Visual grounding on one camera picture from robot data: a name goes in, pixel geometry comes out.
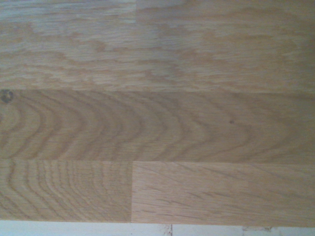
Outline light wooden kitchen countertop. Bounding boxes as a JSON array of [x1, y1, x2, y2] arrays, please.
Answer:
[[0, 0, 315, 228]]

